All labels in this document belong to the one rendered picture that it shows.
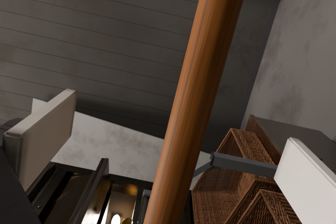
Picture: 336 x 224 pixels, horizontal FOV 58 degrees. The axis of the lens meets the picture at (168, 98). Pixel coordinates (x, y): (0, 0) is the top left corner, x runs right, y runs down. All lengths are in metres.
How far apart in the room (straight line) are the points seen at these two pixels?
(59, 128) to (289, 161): 0.13
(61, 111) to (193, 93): 0.10
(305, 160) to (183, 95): 0.09
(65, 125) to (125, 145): 3.47
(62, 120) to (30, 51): 4.00
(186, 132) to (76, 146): 3.74
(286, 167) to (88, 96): 3.88
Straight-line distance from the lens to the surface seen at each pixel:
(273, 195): 1.27
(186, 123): 0.22
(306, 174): 0.17
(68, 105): 0.17
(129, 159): 3.70
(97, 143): 3.79
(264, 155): 1.60
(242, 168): 1.19
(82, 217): 1.45
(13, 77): 4.33
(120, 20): 3.80
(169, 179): 0.24
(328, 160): 1.72
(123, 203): 2.06
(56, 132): 0.16
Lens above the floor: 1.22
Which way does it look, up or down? 3 degrees down
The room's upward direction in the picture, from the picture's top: 78 degrees counter-clockwise
